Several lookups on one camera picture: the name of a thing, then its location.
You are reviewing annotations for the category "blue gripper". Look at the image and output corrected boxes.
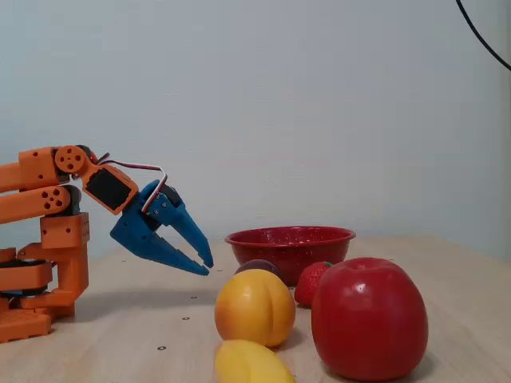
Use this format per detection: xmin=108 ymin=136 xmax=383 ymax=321
xmin=109 ymin=179 xmax=215 ymax=277

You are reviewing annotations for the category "yellow toy banana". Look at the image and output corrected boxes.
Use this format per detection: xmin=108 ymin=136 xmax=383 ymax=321
xmin=214 ymin=338 xmax=296 ymax=383

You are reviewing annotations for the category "red speckled bowl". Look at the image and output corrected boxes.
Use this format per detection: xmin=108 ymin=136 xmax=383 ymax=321
xmin=224 ymin=226 xmax=357 ymax=287

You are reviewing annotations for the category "dark purple plum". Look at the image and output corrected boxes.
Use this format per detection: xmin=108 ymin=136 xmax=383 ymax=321
xmin=234 ymin=259 xmax=283 ymax=281

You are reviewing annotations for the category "yellow orange peach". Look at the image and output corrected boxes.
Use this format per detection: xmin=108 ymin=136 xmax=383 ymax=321
xmin=214 ymin=269 xmax=297 ymax=348

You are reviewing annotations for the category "red toy strawberry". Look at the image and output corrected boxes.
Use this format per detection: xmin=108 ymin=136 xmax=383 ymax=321
xmin=294 ymin=261 xmax=335 ymax=308

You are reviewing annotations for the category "red toy apple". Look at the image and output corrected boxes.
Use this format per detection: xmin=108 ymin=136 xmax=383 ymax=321
xmin=311 ymin=257 xmax=430 ymax=381

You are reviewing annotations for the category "black cable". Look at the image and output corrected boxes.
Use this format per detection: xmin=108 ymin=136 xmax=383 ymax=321
xmin=456 ymin=0 xmax=511 ymax=72

